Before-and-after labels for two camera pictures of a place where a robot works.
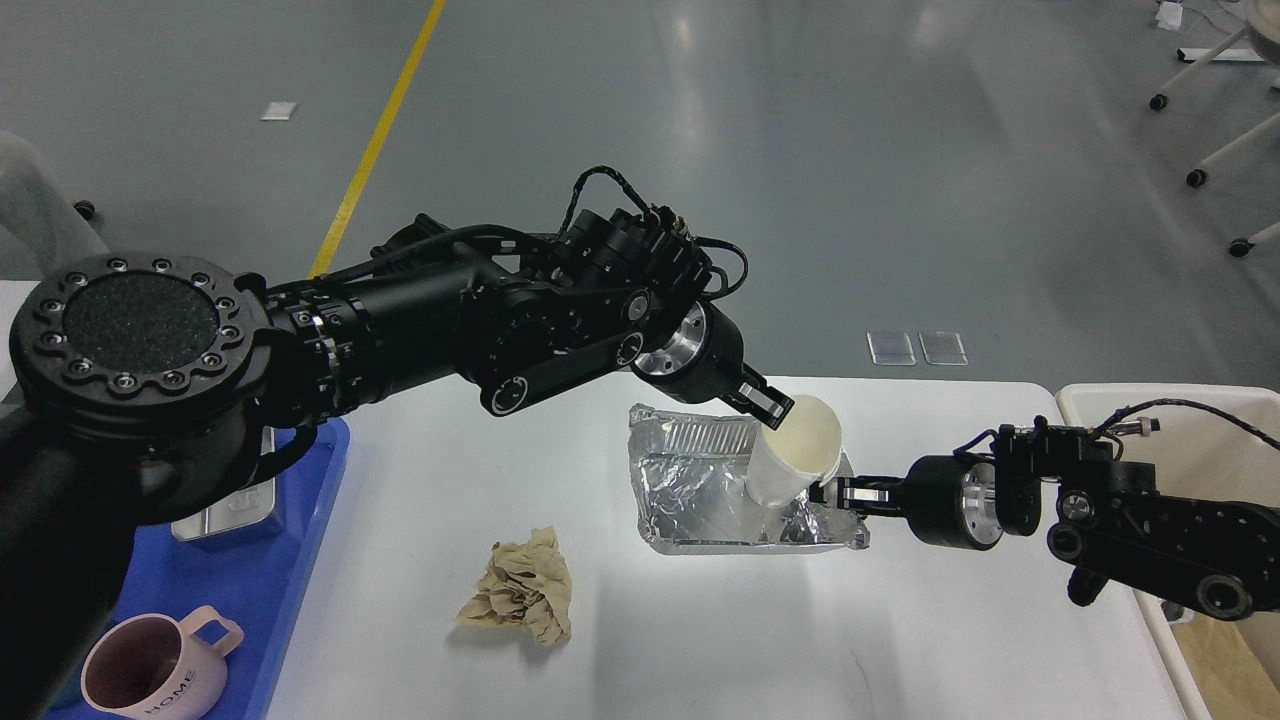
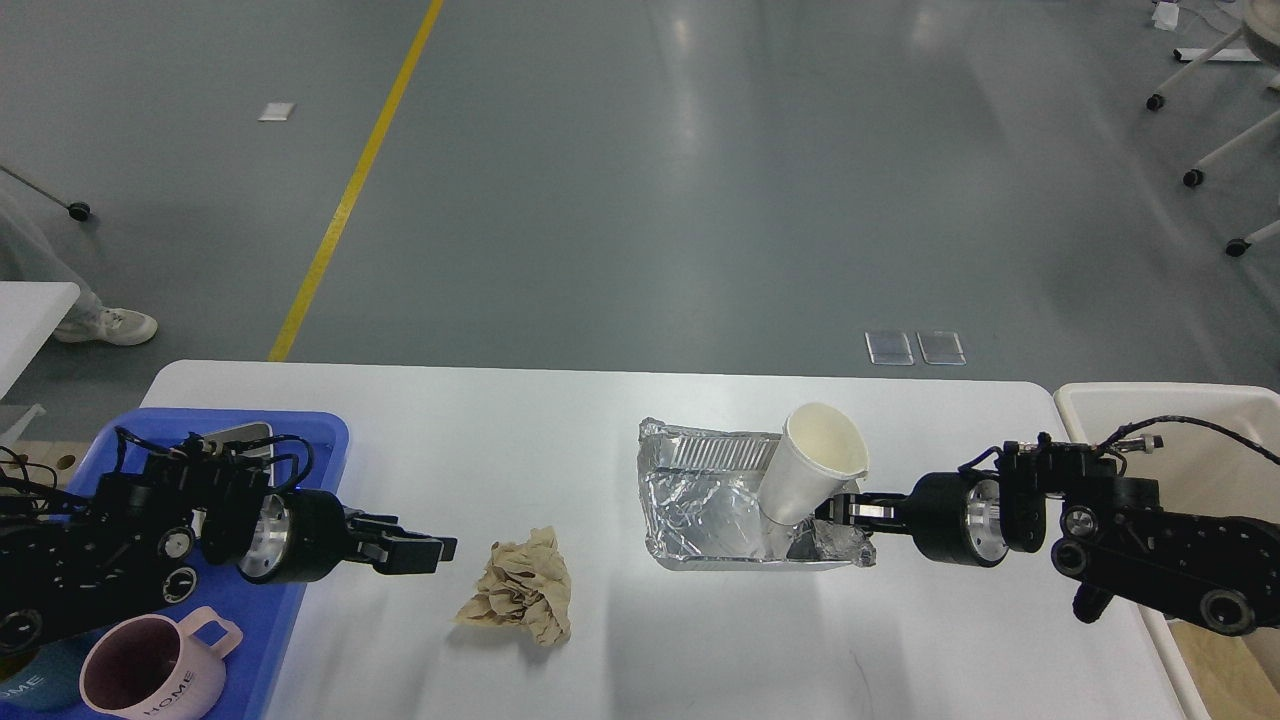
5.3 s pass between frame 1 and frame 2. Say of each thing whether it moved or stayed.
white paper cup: moved
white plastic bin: stayed
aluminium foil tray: moved
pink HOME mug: stayed
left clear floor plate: stayed
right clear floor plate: stayed
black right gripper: moved
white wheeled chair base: stayed
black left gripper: moved
